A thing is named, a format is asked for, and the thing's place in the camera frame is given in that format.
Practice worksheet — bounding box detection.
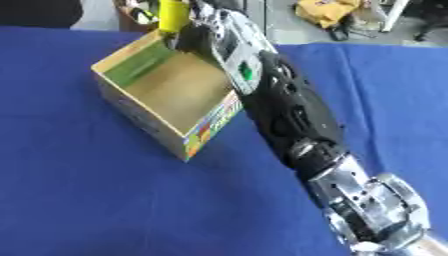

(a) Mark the brown chair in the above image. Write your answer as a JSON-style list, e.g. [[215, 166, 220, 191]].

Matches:
[[113, 0, 161, 33]]

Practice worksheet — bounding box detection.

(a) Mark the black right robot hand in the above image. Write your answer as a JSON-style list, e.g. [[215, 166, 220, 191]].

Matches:
[[124, 0, 221, 56]]

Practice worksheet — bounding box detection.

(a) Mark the tan cardboard box green inside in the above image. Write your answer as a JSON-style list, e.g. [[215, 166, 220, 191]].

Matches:
[[89, 29, 247, 163]]

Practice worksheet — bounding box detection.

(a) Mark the white furniture leg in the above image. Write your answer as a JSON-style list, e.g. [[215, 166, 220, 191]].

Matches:
[[372, 0, 413, 34]]

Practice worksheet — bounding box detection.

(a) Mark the black chair base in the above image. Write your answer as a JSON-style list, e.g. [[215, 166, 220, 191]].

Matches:
[[411, 0, 448, 43]]

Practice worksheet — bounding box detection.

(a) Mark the yellow bag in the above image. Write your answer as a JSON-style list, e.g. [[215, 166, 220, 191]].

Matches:
[[292, 0, 368, 30]]

